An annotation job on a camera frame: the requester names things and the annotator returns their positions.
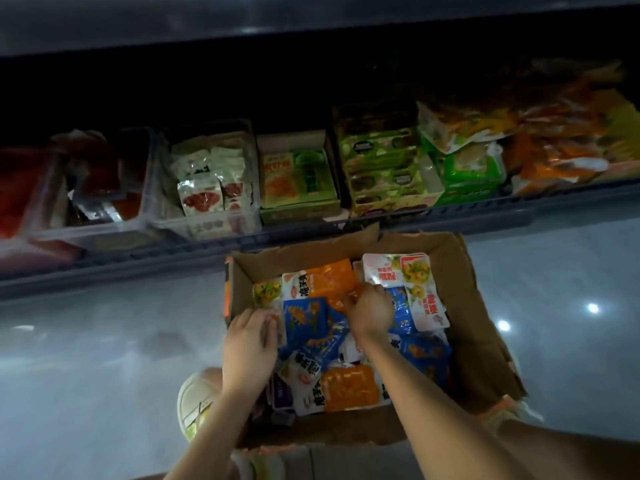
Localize person's right hand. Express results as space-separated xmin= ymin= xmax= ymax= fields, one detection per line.
xmin=343 ymin=283 xmax=398 ymax=348

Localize person's left hand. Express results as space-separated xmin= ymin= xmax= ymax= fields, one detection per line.
xmin=221 ymin=307 xmax=281 ymax=398

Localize brown cardboard box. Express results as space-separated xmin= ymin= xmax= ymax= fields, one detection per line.
xmin=222 ymin=229 xmax=529 ymax=451

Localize grey metal store shelf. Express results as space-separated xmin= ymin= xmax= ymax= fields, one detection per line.
xmin=0 ymin=0 xmax=640 ymax=296

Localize person's right forearm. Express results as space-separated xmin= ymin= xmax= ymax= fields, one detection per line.
xmin=358 ymin=337 xmax=536 ymax=480

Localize person's left forearm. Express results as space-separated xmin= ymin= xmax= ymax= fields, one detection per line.
xmin=165 ymin=389 xmax=259 ymax=480

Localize person's left shoe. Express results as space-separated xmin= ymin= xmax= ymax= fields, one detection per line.
xmin=177 ymin=367 xmax=286 ymax=480

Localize person's shoe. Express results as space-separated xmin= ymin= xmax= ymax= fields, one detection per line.
xmin=177 ymin=367 xmax=286 ymax=480
xmin=478 ymin=395 xmax=546 ymax=436

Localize person's right shoe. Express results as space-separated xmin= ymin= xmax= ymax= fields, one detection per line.
xmin=478 ymin=395 xmax=546 ymax=436

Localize person's right leg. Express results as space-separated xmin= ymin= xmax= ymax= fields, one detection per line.
xmin=495 ymin=419 xmax=640 ymax=480

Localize clear plastic tray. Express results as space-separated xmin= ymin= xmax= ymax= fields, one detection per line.
xmin=155 ymin=119 xmax=263 ymax=241
xmin=35 ymin=127 xmax=166 ymax=251
xmin=0 ymin=145 xmax=81 ymax=271

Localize green orange display carton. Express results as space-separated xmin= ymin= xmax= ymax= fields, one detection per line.
xmin=256 ymin=131 xmax=341 ymax=224

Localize green snack packets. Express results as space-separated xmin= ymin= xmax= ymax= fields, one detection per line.
xmin=420 ymin=139 xmax=508 ymax=206

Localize pile of orange yellow packets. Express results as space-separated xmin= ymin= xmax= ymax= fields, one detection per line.
xmin=417 ymin=59 xmax=640 ymax=196

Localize pile of red snack packets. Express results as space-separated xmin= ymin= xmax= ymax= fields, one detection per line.
xmin=0 ymin=147 xmax=56 ymax=241

